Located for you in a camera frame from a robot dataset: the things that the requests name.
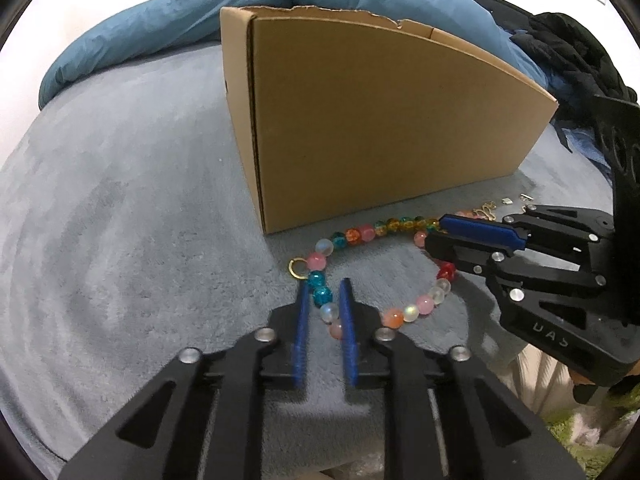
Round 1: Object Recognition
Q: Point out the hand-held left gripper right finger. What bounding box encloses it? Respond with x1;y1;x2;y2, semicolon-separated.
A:
339;277;587;480

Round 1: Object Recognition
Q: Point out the dark blue cloth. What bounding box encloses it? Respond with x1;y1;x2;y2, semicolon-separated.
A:
550;110;614;181

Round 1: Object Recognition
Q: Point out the colourful beaded necklace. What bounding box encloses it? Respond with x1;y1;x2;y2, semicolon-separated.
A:
288;210;493;343

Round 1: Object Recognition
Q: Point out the black clothing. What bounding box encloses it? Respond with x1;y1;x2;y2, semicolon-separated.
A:
510;10;639;107

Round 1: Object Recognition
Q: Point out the green white fluffy blanket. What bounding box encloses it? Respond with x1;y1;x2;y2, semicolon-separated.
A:
544;399;637;480

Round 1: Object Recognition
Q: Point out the brown cardboard box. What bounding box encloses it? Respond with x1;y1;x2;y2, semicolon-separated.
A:
220;5;559;235

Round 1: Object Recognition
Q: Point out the beige cloth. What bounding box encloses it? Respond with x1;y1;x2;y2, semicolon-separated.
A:
515;345;577;417

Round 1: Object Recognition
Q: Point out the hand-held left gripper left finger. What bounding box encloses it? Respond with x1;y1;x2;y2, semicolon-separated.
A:
60;280;313;480

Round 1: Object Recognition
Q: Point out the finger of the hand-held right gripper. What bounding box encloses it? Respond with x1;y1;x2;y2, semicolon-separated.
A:
439;205;616;257
424;231;640;387

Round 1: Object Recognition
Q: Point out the blue duvet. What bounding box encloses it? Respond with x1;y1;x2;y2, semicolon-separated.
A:
39;0;561;111

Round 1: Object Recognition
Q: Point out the grey plush blanket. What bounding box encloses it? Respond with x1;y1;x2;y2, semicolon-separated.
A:
0;40;616;480

